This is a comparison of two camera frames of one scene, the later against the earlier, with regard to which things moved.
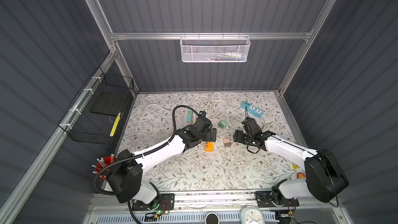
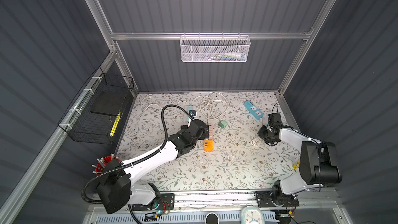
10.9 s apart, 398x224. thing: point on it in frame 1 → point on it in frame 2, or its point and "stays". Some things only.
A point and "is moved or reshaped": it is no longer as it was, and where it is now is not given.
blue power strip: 252,109 stays
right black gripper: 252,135 → 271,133
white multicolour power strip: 190,116 stays
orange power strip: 209,146 stays
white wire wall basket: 214,49 stays
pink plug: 227,142 is moved or reshaped
